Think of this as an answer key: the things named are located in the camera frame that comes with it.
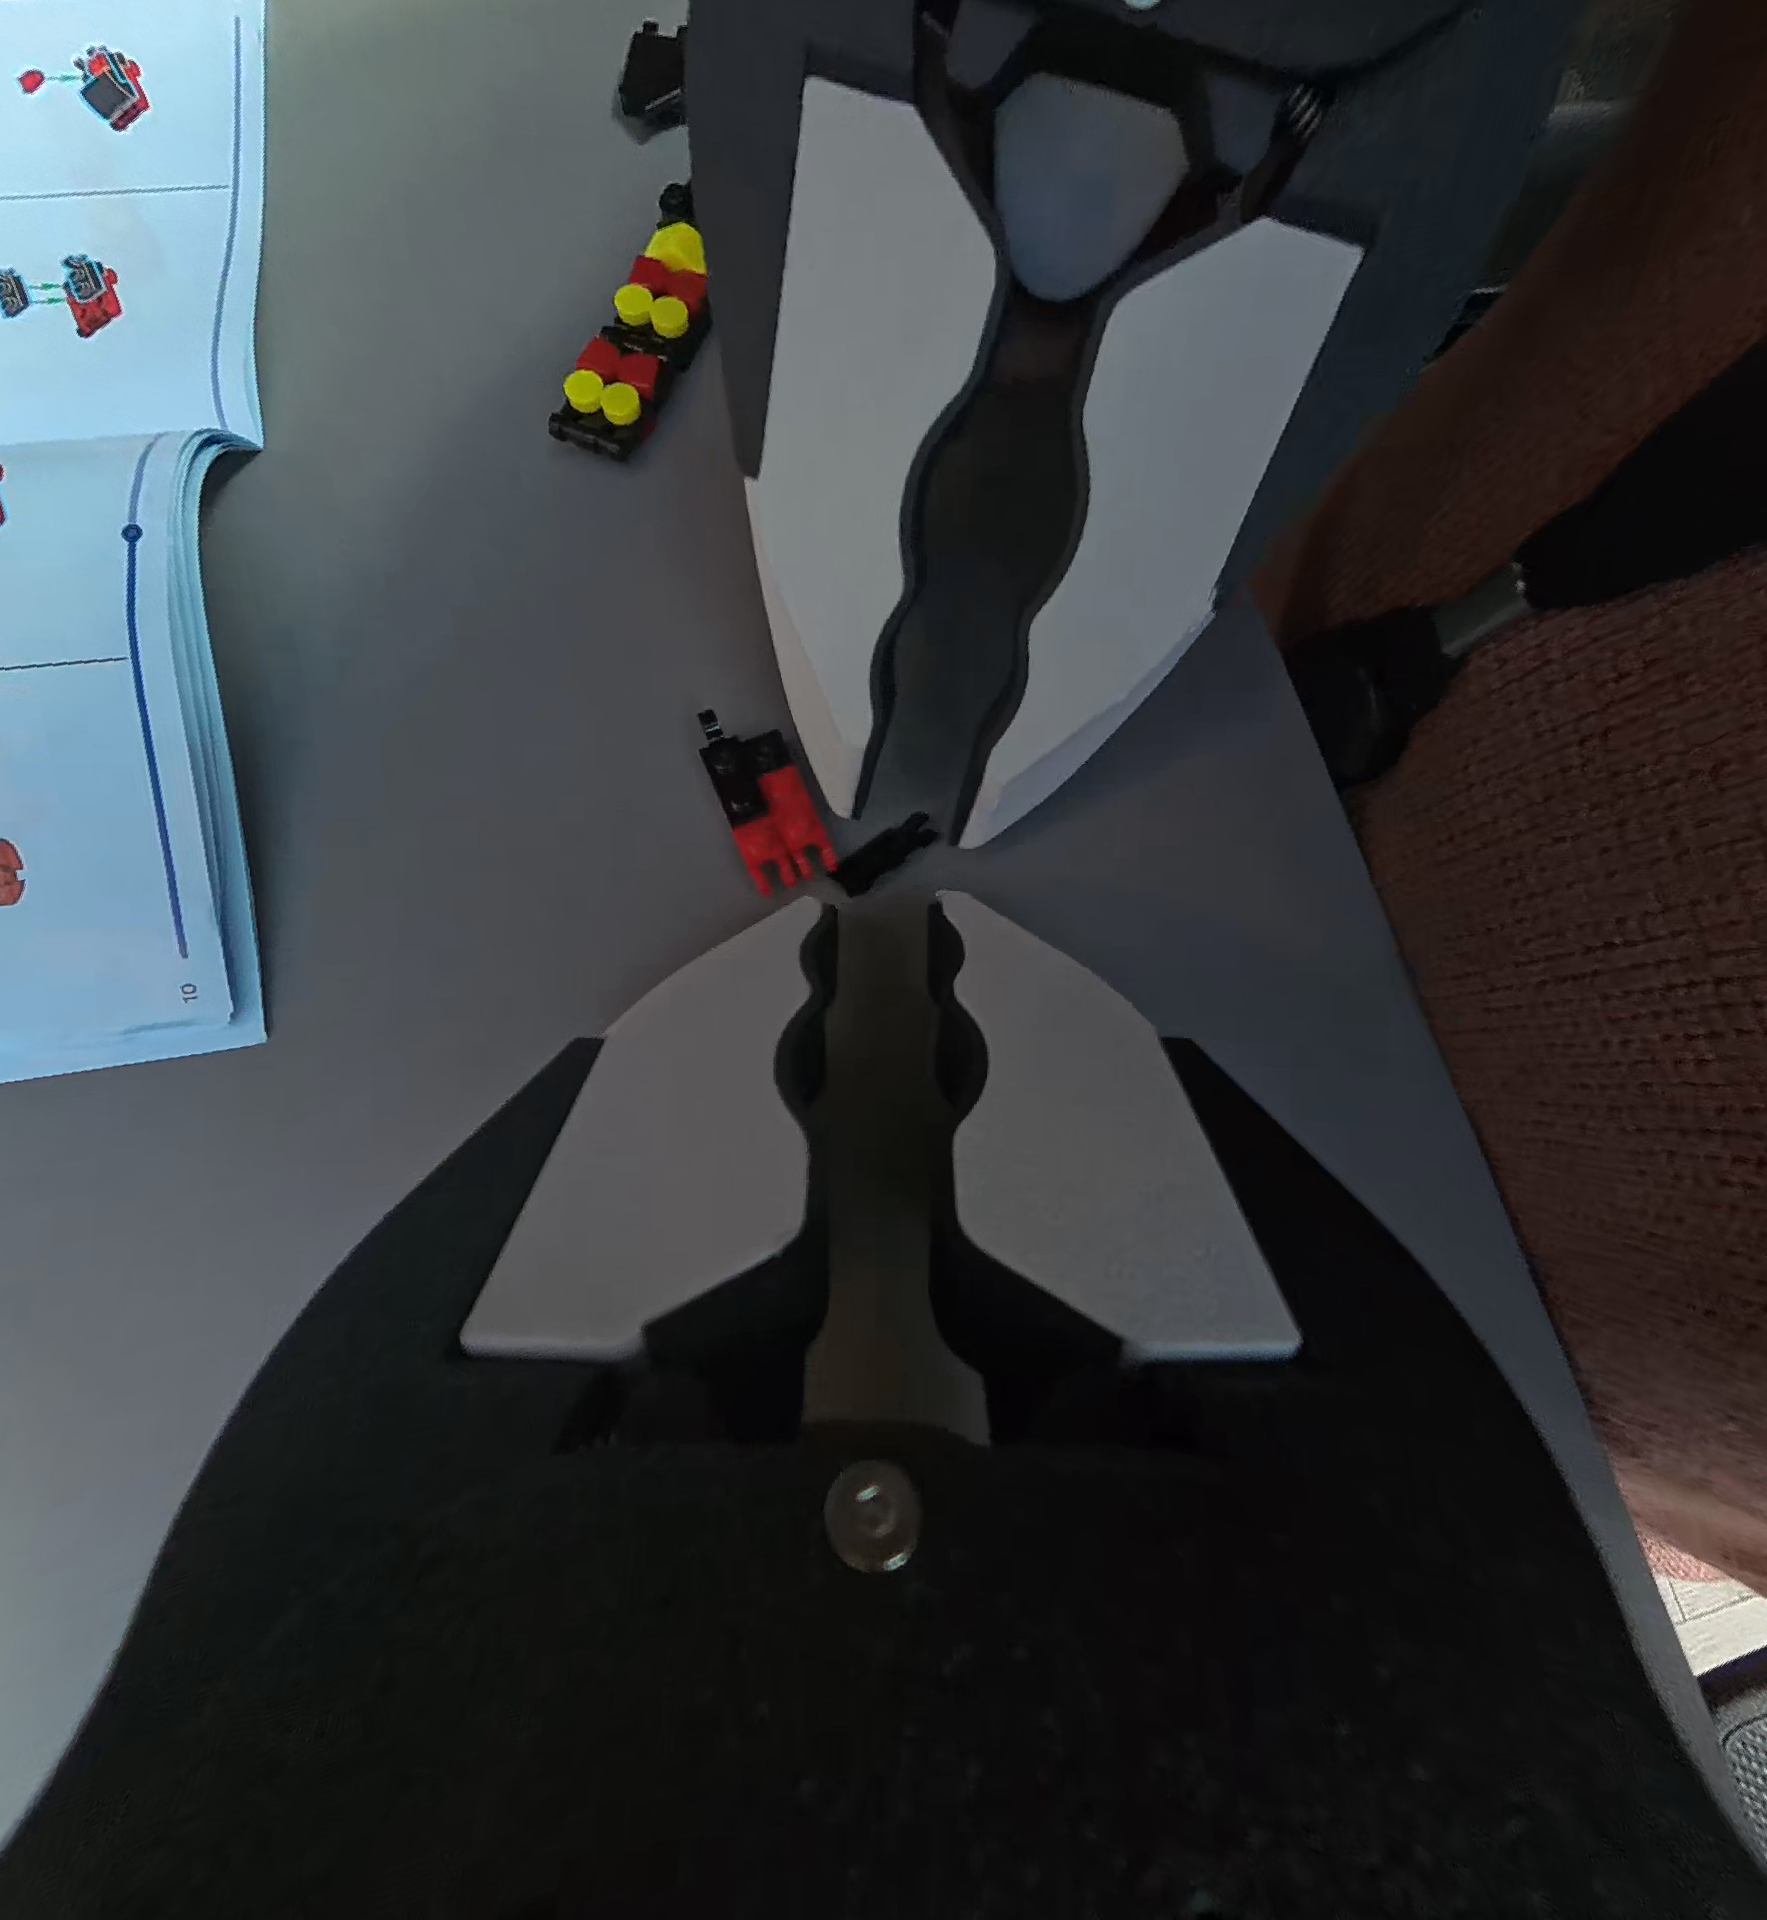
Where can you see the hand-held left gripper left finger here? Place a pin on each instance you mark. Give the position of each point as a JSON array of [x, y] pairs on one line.
[[643, 1185]]

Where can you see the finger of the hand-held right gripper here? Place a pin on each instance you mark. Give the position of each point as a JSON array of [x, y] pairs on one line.
[[1198, 451], [854, 332]]

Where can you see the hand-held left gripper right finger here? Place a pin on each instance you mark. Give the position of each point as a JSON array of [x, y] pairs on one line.
[[1106, 1185]]

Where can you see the red black toy brick assembly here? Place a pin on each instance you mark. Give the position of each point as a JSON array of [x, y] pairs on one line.
[[772, 840]]

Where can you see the small black clip toy piece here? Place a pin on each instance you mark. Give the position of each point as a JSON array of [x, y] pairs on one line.
[[876, 860]]

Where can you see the grey desk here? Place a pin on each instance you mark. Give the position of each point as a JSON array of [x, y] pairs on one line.
[[447, 675]]

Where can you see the yellow red black brick assembly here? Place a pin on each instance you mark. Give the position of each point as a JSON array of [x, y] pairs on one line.
[[621, 395]]

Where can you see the small black toy brick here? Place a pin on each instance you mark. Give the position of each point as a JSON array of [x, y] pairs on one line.
[[654, 81]]

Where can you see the toy brick instruction booklet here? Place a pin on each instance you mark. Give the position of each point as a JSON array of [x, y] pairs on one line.
[[41, 840]]

